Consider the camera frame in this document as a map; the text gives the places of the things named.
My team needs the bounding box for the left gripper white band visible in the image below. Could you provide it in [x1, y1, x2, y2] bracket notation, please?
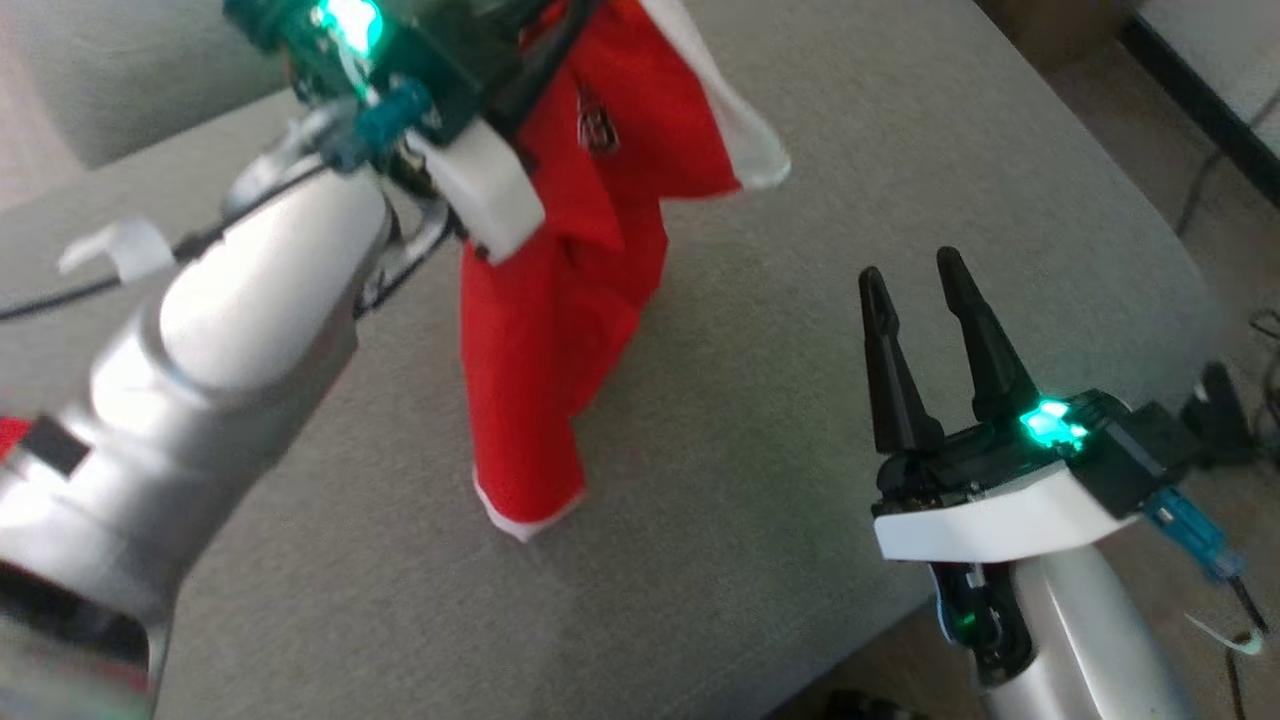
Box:
[403, 0, 604, 267]

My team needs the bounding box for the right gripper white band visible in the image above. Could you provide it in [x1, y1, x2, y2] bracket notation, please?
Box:
[857, 246, 1138, 563]

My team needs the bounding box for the red white basketball jersey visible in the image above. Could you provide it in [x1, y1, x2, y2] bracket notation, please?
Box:
[460, 0, 793, 543]

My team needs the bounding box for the white panel with black edge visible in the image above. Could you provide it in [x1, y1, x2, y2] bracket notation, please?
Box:
[1120, 0, 1280, 206]

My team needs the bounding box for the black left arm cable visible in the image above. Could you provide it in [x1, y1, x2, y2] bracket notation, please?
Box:
[0, 78, 433, 323]

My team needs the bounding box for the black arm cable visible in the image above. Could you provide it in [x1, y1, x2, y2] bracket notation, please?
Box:
[1145, 488, 1273, 720]
[0, 78, 433, 323]

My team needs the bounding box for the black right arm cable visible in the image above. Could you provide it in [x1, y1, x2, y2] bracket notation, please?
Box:
[1145, 488, 1273, 720]

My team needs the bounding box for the thin grey floor cable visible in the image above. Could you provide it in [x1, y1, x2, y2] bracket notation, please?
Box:
[1176, 148, 1237, 239]

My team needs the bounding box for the white cable clip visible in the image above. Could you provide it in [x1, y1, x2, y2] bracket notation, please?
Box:
[58, 218, 176, 284]

